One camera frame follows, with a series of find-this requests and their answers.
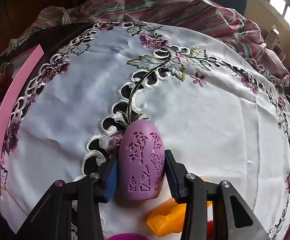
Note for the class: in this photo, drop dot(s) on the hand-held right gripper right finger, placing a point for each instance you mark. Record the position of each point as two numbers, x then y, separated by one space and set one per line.
171 175

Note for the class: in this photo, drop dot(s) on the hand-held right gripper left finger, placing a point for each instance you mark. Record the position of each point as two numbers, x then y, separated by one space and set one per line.
111 180

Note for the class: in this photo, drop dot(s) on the purple egg-shaped patterned case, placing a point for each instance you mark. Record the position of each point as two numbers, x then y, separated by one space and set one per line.
141 160

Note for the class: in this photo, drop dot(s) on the purple dimpled ball massager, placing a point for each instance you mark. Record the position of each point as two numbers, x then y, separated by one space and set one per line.
130 236

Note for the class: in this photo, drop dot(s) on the red lipstick case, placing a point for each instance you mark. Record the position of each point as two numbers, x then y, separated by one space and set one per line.
210 227

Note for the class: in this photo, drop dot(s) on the pink shallow cardboard box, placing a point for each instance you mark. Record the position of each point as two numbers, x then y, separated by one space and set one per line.
2 122

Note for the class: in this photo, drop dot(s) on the brown pegged comb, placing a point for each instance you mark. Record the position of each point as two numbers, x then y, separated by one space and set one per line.
3 80

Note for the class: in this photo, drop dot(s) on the white floral embroidered tablecloth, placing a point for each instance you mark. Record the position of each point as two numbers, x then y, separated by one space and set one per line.
197 130

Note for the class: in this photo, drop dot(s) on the pink striped blanket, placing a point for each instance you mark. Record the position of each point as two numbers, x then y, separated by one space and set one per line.
185 7

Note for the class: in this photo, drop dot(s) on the wooden wardrobe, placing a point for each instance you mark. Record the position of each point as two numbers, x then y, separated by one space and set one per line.
22 5

